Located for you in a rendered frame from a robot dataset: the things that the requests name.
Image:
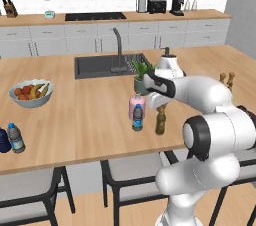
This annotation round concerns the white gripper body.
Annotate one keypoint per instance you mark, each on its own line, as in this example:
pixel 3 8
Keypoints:
pixel 157 100

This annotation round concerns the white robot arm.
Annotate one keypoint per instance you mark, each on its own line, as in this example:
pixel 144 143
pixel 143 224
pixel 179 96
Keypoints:
pixel 213 126

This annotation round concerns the pink plastic bottle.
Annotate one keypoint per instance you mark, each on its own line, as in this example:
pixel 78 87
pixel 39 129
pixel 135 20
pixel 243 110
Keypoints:
pixel 136 102

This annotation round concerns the green glass bottle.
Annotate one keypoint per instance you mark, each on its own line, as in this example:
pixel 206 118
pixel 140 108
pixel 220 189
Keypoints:
pixel 161 122

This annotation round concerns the green plant in grey pot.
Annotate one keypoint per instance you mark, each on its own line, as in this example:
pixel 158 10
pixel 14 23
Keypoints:
pixel 141 83

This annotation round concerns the blue-label plastic water bottle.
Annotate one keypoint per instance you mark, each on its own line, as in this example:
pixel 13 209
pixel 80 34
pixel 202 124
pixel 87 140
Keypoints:
pixel 137 119

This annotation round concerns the grey tap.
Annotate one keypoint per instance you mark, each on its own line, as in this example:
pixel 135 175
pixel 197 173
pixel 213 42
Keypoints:
pixel 118 50

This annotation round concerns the dark grey sink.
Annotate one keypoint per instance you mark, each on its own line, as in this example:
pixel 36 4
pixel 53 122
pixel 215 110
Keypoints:
pixel 96 66

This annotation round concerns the black grey-seat stool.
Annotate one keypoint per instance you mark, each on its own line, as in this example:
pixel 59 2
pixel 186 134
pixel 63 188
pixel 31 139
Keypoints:
pixel 26 186
pixel 136 173
pixel 245 170

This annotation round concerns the black toaster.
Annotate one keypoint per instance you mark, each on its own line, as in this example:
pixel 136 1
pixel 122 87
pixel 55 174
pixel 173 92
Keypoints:
pixel 157 6

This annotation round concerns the black coffee machine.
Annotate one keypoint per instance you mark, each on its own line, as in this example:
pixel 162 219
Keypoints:
pixel 177 3

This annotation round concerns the silver kettle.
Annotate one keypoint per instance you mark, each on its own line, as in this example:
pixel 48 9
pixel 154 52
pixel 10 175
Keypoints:
pixel 141 1

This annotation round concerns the clear glass bottle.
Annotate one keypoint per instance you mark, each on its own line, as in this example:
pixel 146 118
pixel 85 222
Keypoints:
pixel 194 4
pixel 187 5

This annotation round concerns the black hob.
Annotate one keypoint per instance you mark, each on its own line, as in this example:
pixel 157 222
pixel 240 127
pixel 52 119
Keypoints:
pixel 95 16

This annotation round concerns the grey lower cupboard run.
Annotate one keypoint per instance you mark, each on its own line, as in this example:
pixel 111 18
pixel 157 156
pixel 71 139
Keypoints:
pixel 66 38

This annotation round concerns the yellow bananas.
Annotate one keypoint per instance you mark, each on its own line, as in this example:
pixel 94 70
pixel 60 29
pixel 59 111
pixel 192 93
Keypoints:
pixel 36 90

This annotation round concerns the grey fridge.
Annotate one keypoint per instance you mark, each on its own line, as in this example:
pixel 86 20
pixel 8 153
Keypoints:
pixel 241 10

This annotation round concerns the grey bowl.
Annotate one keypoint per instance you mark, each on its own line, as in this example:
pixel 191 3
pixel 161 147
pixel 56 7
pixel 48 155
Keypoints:
pixel 30 101

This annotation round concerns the red and orange fruits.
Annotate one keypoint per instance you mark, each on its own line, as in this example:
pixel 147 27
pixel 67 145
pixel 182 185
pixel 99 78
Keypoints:
pixel 23 92

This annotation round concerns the small teal timer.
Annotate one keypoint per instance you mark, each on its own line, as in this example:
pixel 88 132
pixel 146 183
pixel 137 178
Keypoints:
pixel 49 14

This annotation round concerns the clear plastic water bottle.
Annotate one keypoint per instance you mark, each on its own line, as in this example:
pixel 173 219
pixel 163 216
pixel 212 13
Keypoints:
pixel 16 140

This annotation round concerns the dark blue bottle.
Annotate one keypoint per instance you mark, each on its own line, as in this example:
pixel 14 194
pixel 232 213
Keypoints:
pixel 3 141

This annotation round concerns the wooden knife block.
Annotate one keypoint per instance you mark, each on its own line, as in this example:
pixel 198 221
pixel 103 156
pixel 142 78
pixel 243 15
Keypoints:
pixel 10 8

